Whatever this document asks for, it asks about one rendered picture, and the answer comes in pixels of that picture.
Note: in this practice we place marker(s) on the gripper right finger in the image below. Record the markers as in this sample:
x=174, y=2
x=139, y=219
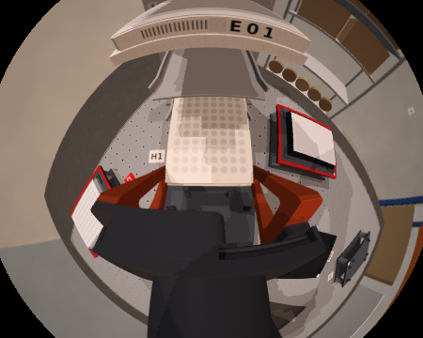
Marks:
x=298, y=203

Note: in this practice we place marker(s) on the grey shelf rack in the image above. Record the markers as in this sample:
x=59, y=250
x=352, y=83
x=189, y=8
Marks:
x=208, y=72

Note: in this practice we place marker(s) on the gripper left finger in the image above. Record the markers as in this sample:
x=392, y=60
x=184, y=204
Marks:
x=129, y=193

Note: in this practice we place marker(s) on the dark grey flat nest with red border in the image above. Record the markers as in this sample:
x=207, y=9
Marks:
x=108, y=181

